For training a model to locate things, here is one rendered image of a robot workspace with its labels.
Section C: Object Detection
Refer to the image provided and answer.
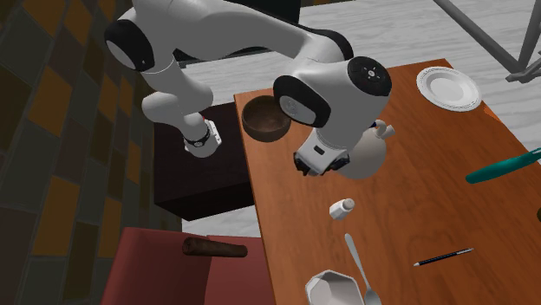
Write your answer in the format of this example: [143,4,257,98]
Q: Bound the white salt shaker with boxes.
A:
[329,198,356,222]

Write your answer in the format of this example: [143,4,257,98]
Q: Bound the white round plate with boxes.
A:
[415,66,483,114]

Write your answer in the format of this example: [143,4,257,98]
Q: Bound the dark robot stand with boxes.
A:
[153,101,255,222]

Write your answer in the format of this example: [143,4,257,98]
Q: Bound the brown wooden table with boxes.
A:
[233,58,541,305]

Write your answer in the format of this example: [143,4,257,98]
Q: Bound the red armchair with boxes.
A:
[98,226,277,305]

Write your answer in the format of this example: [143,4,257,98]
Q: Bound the beige kettle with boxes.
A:
[336,119,396,180]

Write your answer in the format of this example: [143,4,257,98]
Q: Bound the brown wooden bowl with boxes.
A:
[241,94,293,143]

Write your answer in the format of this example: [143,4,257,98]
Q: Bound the white octagonal bowl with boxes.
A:
[304,269,367,305]

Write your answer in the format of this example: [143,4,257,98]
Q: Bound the black pen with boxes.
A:
[413,247,475,268]

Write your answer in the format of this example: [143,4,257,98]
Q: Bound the teal handled knife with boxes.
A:
[465,147,541,185]

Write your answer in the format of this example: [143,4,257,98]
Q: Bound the silver fork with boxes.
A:
[343,232,383,305]

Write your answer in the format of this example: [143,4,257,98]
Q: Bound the grey metal frame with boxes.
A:
[432,0,541,84]

